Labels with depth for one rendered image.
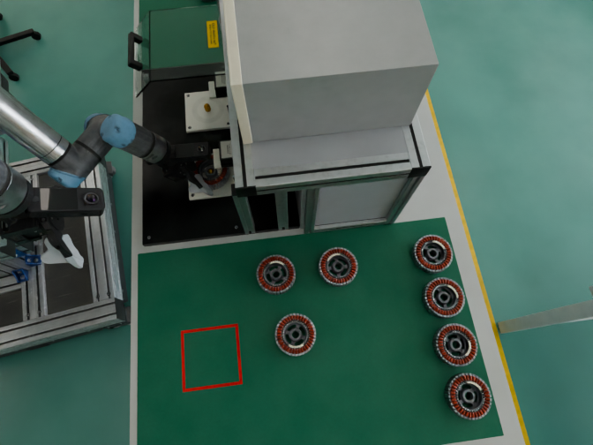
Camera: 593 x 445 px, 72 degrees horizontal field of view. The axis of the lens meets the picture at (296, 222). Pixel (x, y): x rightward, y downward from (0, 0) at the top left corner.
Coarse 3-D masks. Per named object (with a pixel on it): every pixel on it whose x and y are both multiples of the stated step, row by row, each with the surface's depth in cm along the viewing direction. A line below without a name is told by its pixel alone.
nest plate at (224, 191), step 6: (204, 174) 127; (228, 180) 127; (222, 186) 126; (228, 186) 126; (198, 192) 125; (204, 192) 125; (216, 192) 125; (222, 192) 125; (228, 192) 125; (192, 198) 125; (198, 198) 125; (204, 198) 125; (210, 198) 126
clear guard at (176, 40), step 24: (144, 24) 114; (168, 24) 112; (192, 24) 112; (144, 48) 111; (168, 48) 109; (192, 48) 109; (216, 48) 109; (144, 72) 108; (168, 72) 106; (192, 72) 106; (216, 72) 106
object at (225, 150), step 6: (222, 144) 115; (228, 144) 115; (216, 150) 119; (222, 150) 115; (228, 150) 115; (216, 156) 118; (222, 156) 114; (228, 156) 114; (216, 162) 118; (222, 162) 115; (228, 162) 115; (216, 168) 118
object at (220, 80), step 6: (216, 78) 123; (222, 78) 123; (210, 84) 127; (216, 84) 122; (222, 84) 122; (210, 90) 126; (216, 90) 123; (222, 90) 123; (210, 96) 126; (216, 96) 125; (222, 96) 125
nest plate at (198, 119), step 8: (184, 96) 137; (192, 96) 137; (200, 96) 137; (208, 96) 137; (192, 104) 136; (200, 104) 136; (216, 104) 136; (224, 104) 136; (192, 112) 135; (200, 112) 135; (208, 112) 135; (216, 112) 135; (224, 112) 135; (192, 120) 134; (200, 120) 134; (208, 120) 134; (216, 120) 134; (224, 120) 134; (192, 128) 133; (200, 128) 133; (208, 128) 133; (216, 128) 133; (224, 128) 134
